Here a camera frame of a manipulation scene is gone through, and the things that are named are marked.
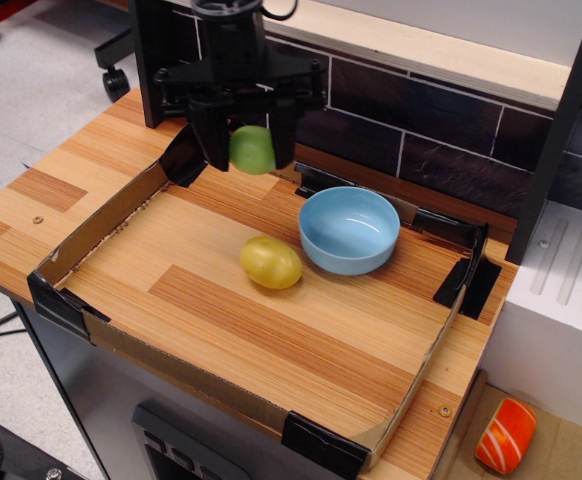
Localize grey oven control panel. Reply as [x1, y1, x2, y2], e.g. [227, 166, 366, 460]
[132, 403, 261, 479]

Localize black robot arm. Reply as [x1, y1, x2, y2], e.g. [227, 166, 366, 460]
[154, 1, 326, 171]

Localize yellow toy potato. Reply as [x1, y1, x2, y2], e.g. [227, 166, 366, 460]
[239, 236, 303, 290]

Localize black office chair base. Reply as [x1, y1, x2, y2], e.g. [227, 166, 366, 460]
[94, 29, 134, 103]

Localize light wooden shelf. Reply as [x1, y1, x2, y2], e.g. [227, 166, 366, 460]
[264, 1, 570, 111]

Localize dark grey right post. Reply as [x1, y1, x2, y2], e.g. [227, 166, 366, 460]
[506, 41, 582, 265]

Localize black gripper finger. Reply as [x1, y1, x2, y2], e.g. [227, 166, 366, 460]
[187, 97, 233, 172]
[269, 97, 298, 170]

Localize green toy pear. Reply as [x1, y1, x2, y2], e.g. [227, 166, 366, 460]
[229, 125, 276, 175]

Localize white toy sink drainboard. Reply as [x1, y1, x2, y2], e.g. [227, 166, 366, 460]
[481, 202, 582, 426]

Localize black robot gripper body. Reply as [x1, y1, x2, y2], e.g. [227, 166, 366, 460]
[154, 9, 326, 117]

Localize light blue bowl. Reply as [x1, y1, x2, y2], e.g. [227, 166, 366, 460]
[298, 186, 401, 276]

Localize orange salmon sushi toy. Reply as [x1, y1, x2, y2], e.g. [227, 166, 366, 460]
[475, 397, 538, 474]

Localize dark grey left post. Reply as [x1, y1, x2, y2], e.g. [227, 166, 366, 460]
[128, 0, 200, 128]

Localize dark grey post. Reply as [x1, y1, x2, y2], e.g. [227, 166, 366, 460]
[506, 41, 582, 265]
[128, 0, 200, 128]

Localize cardboard fence with black tape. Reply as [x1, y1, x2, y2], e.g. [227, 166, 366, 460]
[28, 126, 499, 479]

